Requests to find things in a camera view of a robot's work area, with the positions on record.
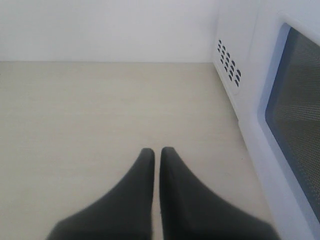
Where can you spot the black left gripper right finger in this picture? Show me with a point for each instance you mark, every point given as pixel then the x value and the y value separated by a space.
pixel 191 211

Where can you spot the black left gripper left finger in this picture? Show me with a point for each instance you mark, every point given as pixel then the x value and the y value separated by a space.
pixel 124 213

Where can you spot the white microwave door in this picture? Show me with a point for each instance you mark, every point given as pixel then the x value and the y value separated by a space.
pixel 279 113

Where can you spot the white Midea microwave body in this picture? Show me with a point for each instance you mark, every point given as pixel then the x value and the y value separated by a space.
pixel 236 23

